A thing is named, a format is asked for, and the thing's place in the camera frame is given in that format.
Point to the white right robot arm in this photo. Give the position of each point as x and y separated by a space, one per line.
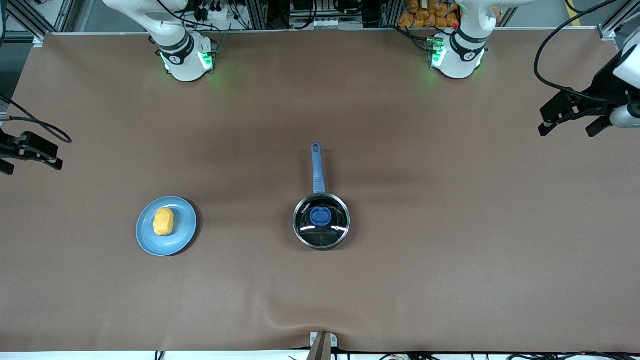
185 65

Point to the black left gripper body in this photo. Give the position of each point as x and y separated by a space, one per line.
601 89

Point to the light blue plate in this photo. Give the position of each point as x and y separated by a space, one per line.
180 240

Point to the glass lid with blue knob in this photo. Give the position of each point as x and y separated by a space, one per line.
321 217

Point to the aluminium frame profile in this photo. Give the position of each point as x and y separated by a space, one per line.
617 22
35 20

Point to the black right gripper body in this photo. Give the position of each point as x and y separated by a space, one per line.
15 145

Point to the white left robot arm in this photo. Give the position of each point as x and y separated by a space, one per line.
462 60

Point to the brown table mat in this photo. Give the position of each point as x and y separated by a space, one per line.
320 300

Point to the white power strip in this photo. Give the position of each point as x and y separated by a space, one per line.
220 17

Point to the metal mount bracket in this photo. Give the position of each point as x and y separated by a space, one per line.
322 345

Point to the orange snack pile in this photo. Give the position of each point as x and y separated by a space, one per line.
430 15

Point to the yellow potato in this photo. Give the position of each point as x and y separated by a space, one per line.
163 221

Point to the white terminal strip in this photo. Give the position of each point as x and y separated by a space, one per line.
325 23

